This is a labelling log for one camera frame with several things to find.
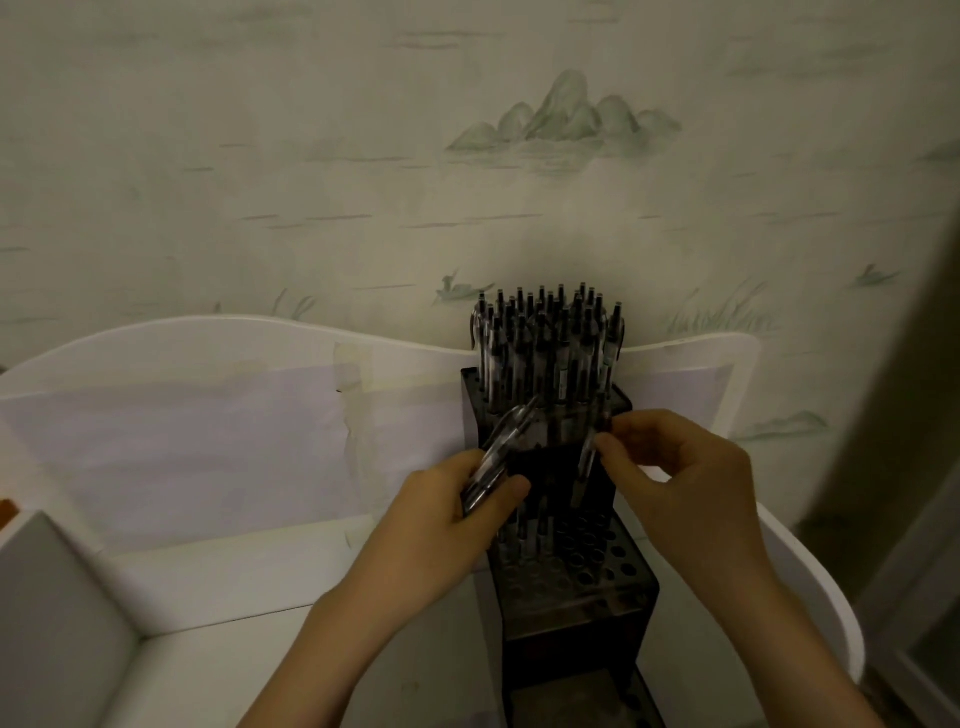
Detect person's left hand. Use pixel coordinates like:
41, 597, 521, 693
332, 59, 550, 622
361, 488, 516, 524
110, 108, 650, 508
314, 448, 532, 639

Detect person's right hand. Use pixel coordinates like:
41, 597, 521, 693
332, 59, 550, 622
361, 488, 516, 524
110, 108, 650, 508
594, 408, 778, 601

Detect bunch of black pens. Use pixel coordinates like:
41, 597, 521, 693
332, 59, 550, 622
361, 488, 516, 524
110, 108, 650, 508
459, 395, 541, 519

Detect black tiered pen holder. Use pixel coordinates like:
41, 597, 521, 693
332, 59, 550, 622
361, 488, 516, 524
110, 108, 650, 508
459, 367, 665, 728

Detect row of black pens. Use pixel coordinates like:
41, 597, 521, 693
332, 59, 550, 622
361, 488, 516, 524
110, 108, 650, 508
470, 282, 628, 421

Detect person's right forearm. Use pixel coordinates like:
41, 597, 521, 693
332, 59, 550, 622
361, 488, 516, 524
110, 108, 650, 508
704, 569, 886, 728

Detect white curved-back shelf unit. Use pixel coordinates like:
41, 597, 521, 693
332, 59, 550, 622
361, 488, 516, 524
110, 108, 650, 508
0, 314, 868, 728

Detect grey door frame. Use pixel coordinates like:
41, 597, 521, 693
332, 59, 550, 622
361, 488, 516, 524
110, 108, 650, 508
854, 464, 960, 728

